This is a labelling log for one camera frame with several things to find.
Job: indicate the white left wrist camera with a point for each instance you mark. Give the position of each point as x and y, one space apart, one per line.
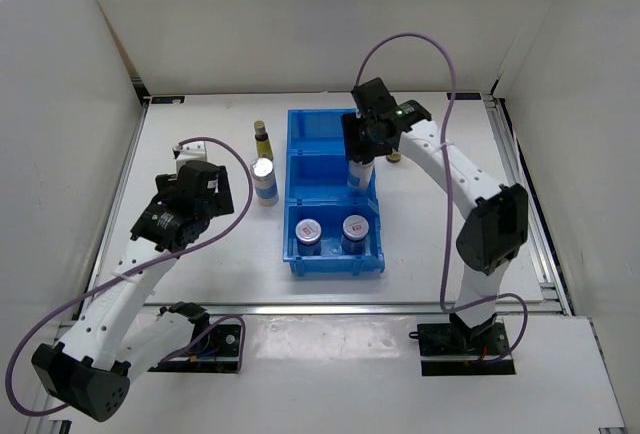
193 151

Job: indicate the silver-lid shaker blue label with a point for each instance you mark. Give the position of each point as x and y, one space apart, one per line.
359 176

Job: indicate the silver-lid shaker left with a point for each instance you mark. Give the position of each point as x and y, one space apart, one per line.
264 181

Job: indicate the yellow oil bottle left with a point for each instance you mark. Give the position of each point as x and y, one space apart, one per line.
263 145

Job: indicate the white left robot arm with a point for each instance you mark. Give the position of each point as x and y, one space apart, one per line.
92 366

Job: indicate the left side aluminium rail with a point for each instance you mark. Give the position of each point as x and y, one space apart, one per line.
87 148

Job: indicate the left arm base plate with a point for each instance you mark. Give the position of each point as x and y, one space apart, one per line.
219 352

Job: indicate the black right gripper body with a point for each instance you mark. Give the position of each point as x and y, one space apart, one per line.
370 140

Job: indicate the white-lid spice jar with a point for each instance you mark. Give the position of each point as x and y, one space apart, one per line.
308 234
355 230

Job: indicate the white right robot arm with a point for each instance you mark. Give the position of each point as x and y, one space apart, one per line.
495 215

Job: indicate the yellow oil bottle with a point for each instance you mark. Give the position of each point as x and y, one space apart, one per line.
263 145
393 158

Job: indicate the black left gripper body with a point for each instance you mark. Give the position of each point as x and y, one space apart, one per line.
220 203

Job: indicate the aluminium table edge rail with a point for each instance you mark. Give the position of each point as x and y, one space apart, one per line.
546 307

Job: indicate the right side aluminium rail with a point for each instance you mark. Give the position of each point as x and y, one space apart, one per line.
540 248

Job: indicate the yellow oil bottle right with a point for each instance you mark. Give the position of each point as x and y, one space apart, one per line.
393 158

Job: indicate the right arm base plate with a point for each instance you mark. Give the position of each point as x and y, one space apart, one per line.
444 352

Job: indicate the blue bin near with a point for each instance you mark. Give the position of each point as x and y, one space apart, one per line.
330 257

